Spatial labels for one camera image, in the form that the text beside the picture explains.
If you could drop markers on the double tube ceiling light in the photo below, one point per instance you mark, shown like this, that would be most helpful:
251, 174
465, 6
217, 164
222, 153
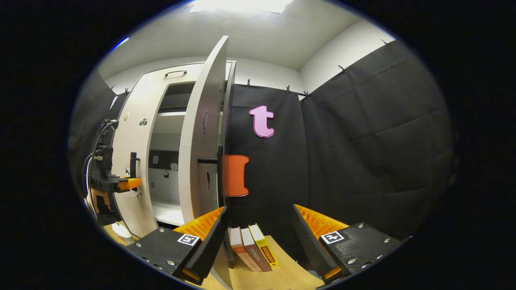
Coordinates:
120, 43

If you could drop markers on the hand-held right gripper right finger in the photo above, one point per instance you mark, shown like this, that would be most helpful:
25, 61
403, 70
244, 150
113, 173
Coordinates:
308, 245

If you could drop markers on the black backdrop cloth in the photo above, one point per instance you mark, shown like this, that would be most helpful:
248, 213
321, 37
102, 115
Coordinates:
363, 141

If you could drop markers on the orange and white book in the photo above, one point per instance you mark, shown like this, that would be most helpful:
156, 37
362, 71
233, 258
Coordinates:
244, 253

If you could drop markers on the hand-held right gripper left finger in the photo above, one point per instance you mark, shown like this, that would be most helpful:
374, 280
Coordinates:
205, 249

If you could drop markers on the white cabinet shelf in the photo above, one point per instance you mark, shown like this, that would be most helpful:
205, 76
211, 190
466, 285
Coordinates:
169, 212
169, 114

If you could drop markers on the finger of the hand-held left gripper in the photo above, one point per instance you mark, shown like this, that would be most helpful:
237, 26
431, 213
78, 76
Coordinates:
130, 184

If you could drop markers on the white round bowl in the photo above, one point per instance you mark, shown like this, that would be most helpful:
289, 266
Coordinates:
121, 233

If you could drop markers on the headphone-sticker shoe cabinet door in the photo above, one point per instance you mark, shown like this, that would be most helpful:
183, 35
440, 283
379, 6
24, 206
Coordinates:
201, 121

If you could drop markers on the wide ceiling light panel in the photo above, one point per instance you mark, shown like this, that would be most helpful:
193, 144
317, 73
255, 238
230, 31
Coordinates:
242, 5

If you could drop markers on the beige double-door shoe cabinet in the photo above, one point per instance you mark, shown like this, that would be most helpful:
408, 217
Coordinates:
165, 133

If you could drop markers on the camera-sticker shoe cabinet door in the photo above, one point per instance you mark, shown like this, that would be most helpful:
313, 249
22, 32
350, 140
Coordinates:
129, 137

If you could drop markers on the brown book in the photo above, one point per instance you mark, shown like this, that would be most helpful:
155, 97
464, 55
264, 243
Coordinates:
256, 253

